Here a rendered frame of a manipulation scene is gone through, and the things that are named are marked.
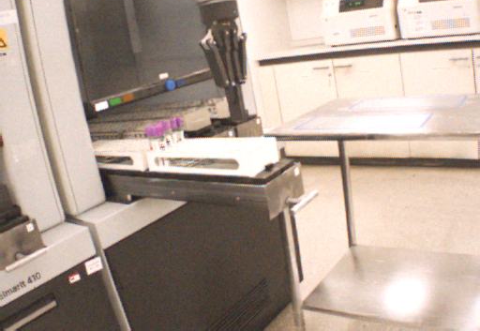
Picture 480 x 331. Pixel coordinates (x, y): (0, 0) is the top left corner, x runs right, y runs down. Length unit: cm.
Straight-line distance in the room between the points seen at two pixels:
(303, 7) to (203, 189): 328
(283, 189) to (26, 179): 57
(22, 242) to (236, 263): 75
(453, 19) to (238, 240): 212
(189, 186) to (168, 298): 41
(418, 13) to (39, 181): 257
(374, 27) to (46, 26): 244
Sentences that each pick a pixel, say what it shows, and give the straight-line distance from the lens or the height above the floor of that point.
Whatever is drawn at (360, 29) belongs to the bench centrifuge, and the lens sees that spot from 322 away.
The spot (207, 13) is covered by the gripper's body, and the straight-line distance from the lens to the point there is 87.
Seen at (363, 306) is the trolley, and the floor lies 28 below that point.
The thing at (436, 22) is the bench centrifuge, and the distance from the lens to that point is 307.
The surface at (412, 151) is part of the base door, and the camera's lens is 327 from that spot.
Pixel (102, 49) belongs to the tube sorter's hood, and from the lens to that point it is 119.
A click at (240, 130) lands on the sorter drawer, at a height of 79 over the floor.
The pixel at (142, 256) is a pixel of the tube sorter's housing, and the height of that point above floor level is 60.
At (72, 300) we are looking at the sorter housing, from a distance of 107.
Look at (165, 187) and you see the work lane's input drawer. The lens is 102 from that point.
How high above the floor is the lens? 108
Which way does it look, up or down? 14 degrees down
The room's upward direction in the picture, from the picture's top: 10 degrees counter-clockwise
